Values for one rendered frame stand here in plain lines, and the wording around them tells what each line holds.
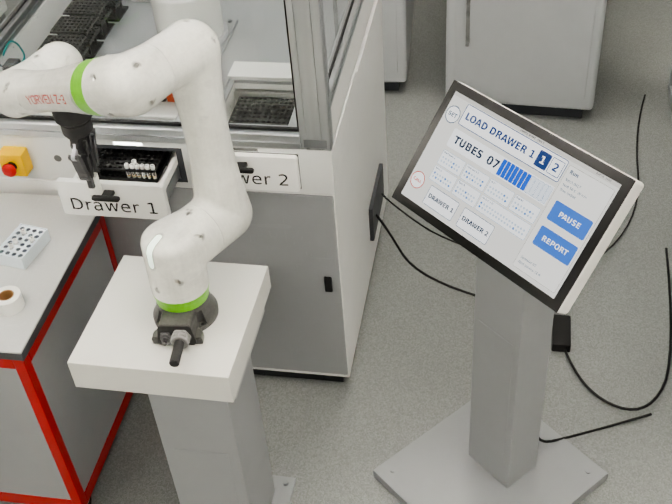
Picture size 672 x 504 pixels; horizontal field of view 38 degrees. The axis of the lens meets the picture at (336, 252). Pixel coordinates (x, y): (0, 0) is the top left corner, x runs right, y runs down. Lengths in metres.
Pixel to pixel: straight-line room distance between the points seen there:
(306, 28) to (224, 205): 0.47
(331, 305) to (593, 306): 1.00
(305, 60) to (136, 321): 0.73
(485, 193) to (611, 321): 1.33
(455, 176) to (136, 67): 0.76
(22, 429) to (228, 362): 0.74
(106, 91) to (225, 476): 1.10
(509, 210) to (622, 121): 2.24
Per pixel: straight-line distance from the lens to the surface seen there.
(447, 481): 2.91
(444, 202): 2.25
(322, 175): 2.58
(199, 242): 2.12
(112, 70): 1.91
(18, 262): 2.64
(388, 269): 3.56
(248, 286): 2.33
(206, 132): 2.09
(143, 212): 2.59
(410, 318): 3.38
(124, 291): 2.39
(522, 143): 2.17
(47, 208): 2.83
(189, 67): 1.98
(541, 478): 2.94
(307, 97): 2.44
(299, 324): 2.98
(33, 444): 2.75
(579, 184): 2.08
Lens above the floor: 2.42
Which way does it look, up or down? 42 degrees down
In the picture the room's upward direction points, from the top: 5 degrees counter-clockwise
